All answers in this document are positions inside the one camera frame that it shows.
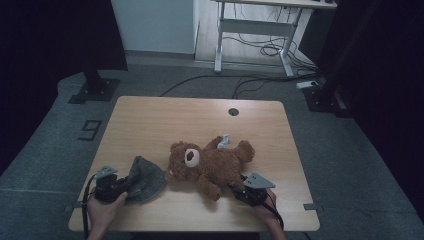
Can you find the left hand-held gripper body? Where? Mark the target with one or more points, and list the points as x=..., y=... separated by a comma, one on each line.
x=108, y=190

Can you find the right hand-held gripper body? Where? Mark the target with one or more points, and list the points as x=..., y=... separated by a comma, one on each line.
x=255, y=195

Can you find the grey fluffy cloth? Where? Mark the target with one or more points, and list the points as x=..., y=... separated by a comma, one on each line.
x=148, y=180

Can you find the brown teddy bear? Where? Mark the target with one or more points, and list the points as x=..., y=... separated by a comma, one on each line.
x=216, y=163

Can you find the person's right hand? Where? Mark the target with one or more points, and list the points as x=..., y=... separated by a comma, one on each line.
x=270, y=208

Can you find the person's left hand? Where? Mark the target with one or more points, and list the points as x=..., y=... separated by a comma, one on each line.
x=101, y=215

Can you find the grey tape strip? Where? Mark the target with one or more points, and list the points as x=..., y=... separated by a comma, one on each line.
x=74, y=206
x=313, y=207

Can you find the black tape floor mark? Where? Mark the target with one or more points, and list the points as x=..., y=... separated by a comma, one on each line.
x=90, y=128

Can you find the black stand base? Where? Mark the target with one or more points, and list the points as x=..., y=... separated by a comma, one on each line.
x=100, y=88
x=320, y=100

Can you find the white power strip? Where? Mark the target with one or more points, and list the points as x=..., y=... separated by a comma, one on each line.
x=306, y=84

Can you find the black curtain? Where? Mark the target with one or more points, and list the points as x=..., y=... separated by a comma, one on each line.
x=50, y=50
x=383, y=66

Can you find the white metal desk frame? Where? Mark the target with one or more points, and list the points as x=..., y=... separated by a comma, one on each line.
x=253, y=26

